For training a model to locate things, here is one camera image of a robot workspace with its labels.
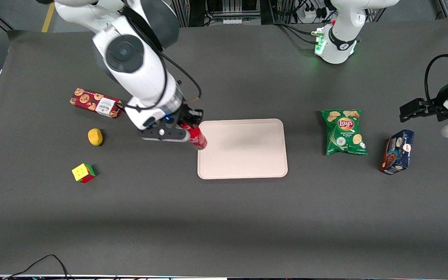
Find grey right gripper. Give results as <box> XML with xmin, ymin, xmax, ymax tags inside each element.
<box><xmin>140</xmin><ymin>109</ymin><xmax>204</xmax><ymax>143</ymax></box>

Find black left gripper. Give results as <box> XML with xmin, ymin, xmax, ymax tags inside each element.
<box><xmin>399</xmin><ymin>83</ymin><xmax>448</xmax><ymax>123</ymax></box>

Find red soda can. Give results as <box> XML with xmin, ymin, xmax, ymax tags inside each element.
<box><xmin>180</xmin><ymin>122</ymin><xmax>208</xmax><ymax>151</ymax></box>

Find beige plastic tray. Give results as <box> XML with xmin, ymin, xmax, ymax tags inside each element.
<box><xmin>197</xmin><ymin>119</ymin><xmax>289</xmax><ymax>180</ymax></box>

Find blue chocolate cookie box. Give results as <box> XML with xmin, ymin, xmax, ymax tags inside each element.
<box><xmin>379</xmin><ymin>129</ymin><xmax>415</xmax><ymax>175</ymax></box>

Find green Lay's chips bag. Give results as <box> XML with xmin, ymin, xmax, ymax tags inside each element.
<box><xmin>321</xmin><ymin>109</ymin><xmax>368</xmax><ymax>156</ymax></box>

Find yellow lemon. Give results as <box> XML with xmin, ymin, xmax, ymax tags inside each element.
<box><xmin>87</xmin><ymin>128</ymin><xmax>103</xmax><ymax>147</ymax></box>

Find red cookie box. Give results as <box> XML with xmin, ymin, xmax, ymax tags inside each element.
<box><xmin>70</xmin><ymin>88</ymin><xmax>123</xmax><ymax>119</ymax></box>

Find colourful puzzle cube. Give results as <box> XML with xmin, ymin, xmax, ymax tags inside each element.
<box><xmin>72</xmin><ymin>163</ymin><xmax>96</xmax><ymax>184</ymax></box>

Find white power strip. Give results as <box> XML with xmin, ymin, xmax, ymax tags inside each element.
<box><xmin>303</xmin><ymin>5</ymin><xmax>320</xmax><ymax>21</ymax></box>

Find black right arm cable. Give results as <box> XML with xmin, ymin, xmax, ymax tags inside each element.
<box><xmin>121</xmin><ymin>8</ymin><xmax>203</xmax><ymax>111</ymax></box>

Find aluminium frame rack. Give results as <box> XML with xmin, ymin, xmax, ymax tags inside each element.
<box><xmin>171</xmin><ymin>0</ymin><xmax>261</xmax><ymax>28</ymax></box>

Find black cables at arm base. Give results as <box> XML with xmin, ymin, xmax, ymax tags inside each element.
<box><xmin>271</xmin><ymin>19</ymin><xmax>324</xmax><ymax>46</ymax></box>

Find black cable at table edge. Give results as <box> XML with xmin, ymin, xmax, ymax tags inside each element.
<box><xmin>2</xmin><ymin>254</ymin><xmax>72</xmax><ymax>280</ymax></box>

